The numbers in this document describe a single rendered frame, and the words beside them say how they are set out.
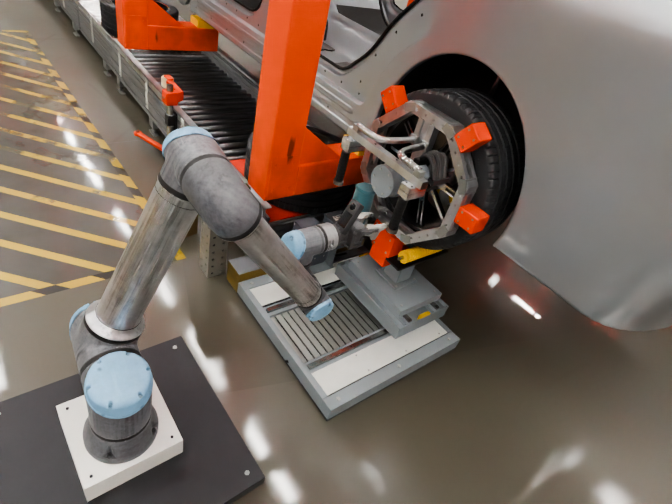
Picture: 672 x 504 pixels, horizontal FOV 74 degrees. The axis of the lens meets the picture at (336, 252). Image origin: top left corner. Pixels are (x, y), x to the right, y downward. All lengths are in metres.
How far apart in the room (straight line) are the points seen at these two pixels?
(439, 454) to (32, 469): 1.41
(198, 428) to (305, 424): 0.54
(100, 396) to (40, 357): 0.96
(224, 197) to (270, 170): 1.08
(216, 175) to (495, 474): 1.67
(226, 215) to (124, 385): 0.52
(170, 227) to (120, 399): 0.43
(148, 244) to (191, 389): 0.66
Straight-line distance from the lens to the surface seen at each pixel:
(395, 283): 2.27
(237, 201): 0.93
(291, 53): 1.81
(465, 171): 1.69
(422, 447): 2.04
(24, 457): 1.59
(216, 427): 1.55
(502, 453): 2.21
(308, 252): 1.36
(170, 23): 3.74
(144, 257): 1.13
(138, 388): 1.23
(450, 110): 1.81
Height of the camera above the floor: 1.66
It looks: 37 degrees down
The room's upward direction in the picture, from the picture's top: 16 degrees clockwise
